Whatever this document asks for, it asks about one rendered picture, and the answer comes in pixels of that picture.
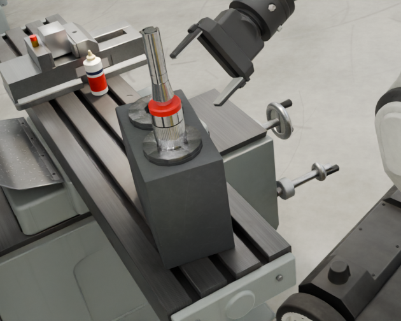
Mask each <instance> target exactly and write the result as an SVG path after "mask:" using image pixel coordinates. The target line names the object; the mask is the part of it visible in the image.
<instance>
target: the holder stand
mask: <svg viewBox="0 0 401 321"><path fill-rule="evenodd" d="M173 92H174V95H176V96H178V97H179V98H180V99H181V106H182V110H183V117H184V121H185V128H186V135H187V141H186V143H185V144H184V145H183V146H181V147H179V148H177V149H174V150H164V149H161V148H159V147H158V146H157V144H156V141H155V135H154V132H153V126H152V122H151V117H150V112H149V108H148V103H149V102H150V101H151V100H152V96H151V94H150V95H147V96H144V97H142V98H139V99H138V100H137V101H135V102H133V103H129V104H125V105H121V106H117V107H116V108H115V111H116V115H117V119H118V123H119V126H120V130H121V133H122V138H123V143H124V146H125V150H126V153H127V158H128V161H129V166H130V170H131V173H132V177H133V180H134V185H135V188H136V192H137V194H138V197H139V200H140V202H141V205H142V207H143V210H144V214H145V216H146V219H147V221H148V224H149V226H150V229H151V233H152V234H153V238H154V240H155V243H156V246H157V248H158V251H159V254H160V256H161V259H162V262H163V264H164V267H165V268H166V269H171V268H175V267H177V266H180V265H183V264H186V263H189V262H192V261H195V260H198V259H201V258H204V257H207V256H210V255H213V254H216V253H219V252H223V251H226V250H229V249H231V248H234V247H235V243H234V234H233V228H232V219H231V214H230V205H229V196H228V191H227V182H226V177H225V168H224V162H223V158H222V156H221V155H220V153H219V151H218V149H217V148H216V146H215V144H214V143H213V141H212V139H211V138H210V136H209V134H208V133H207V131H206V129H205V128H204V126H203V124H202V122H201V121H200V119H199V118H198V116H197V114H196V112H195V111H194V109H193V108H192V106H191V104H190V103H189V101H188V99H187V98H186V95H185V94H184V92H183V91H182V90H181V89H179V90H174V91H173Z"/></svg>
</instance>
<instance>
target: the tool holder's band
mask: <svg viewBox="0 0 401 321"><path fill-rule="evenodd" d="M148 108H149V112H150V113H151V114H152V115H154V116H156V117H167V116H170V115H173V114H175V113H177V112H178V111H179V110H180V109H181V99H180V98H179V97H178V96H176V95H174V96H173V98H172V102H171V103H170V104H168V105H166V106H159V105H157V104H156V101H154V100H151V101H150V102H149V103H148Z"/></svg>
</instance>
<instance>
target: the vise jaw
mask: <svg viewBox="0 0 401 321"><path fill-rule="evenodd" d="M62 26H63V28H64V29H65V30H66V34H67V38H68V40H69V44H70V47H71V51H72V53H73V54H74V55H75V56H76V57H79V58H82V57H85V56H87V55H88V51H89V50H90V51H91V52H92V54H94V53H96V52H99V51H100V50H99V45H98V42H96V40H95V39H94V38H93V37H91V35H90V34H89V33H88V32H87V31H86V30H85V29H84V28H83V27H82V26H81V25H79V24H76V23H74V22H70V23H68V24H64V25H62Z"/></svg>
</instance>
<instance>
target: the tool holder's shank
mask: <svg viewBox="0 0 401 321"><path fill-rule="evenodd" d="M141 35H142V39H143V44H144V50H145V54H146V60H147V63H148V69H149V72H150V78H151V96H152V99H153V100H154V101H156V104H157V105H159V106H166V105H168V104H170V103H171V102H172V98H173V96H174V92H173V90H172V87H171V84H170V81H169V79H168V75H167V68H166V64H165V58H164V51H163V48H162V41H161V37H160V31H159V28H158V27H156V28H154V27H153V26H149V27H145V28H144V29H142V30H141Z"/></svg>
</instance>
